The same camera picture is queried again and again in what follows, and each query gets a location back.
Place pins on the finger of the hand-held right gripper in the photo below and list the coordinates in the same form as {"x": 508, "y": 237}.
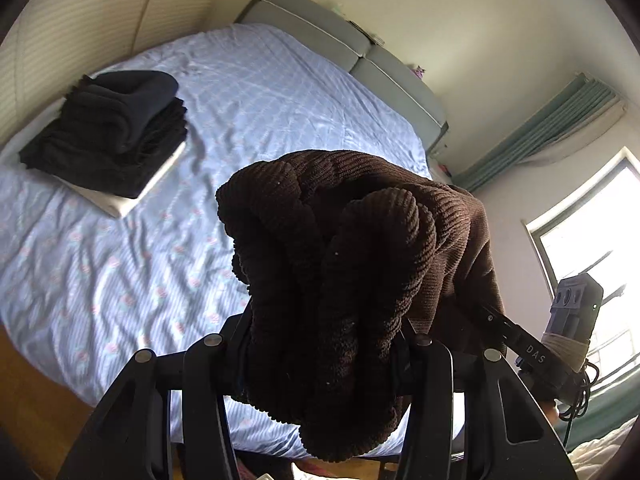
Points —
{"x": 495, "y": 321}

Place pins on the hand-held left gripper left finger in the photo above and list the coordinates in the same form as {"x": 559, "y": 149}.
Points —
{"x": 236, "y": 332}

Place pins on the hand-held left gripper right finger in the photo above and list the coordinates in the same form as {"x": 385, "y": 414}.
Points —
{"x": 430, "y": 360}

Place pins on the brown pants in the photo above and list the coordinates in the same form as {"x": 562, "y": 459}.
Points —
{"x": 325, "y": 260}

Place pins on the window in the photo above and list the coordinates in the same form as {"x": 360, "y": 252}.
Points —
{"x": 590, "y": 230}

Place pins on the folded white cloth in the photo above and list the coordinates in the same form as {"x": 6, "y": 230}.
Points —
{"x": 116, "y": 205}

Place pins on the teal curtain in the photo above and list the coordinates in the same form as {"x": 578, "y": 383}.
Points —
{"x": 540, "y": 135}

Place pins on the bed with blue sheet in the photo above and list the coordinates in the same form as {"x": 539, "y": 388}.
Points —
{"x": 250, "y": 100}

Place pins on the folded dark clothes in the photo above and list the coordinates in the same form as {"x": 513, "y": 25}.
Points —
{"x": 100, "y": 130}

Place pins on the small purple toy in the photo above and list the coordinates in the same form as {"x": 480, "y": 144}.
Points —
{"x": 419, "y": 71}

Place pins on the grey padded headboard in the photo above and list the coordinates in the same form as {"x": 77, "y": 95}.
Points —
{"x": 320, "y": 25}

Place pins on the cream wardrobe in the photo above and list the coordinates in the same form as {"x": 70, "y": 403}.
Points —
{"x": 75, "y": 10}

